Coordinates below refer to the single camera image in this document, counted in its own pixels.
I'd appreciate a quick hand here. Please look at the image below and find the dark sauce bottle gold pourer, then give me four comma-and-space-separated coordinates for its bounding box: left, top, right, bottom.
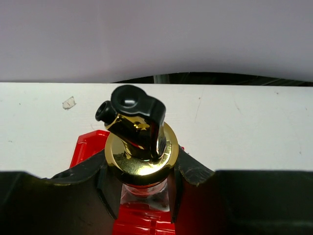
95, 85, 179, 212

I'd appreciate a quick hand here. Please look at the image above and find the red plastic compartment bin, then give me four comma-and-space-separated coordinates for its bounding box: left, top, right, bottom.
69, 130, 176, 235

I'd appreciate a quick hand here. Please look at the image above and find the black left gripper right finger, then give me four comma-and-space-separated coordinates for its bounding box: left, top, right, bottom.
168, 149, 313, 235

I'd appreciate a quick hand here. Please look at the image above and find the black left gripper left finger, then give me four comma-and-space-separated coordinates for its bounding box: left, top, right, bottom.
0, 151, 122, 235

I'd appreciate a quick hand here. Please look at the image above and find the small tape scrap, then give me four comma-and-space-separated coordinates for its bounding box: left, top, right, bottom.
62, 96, 76, 110

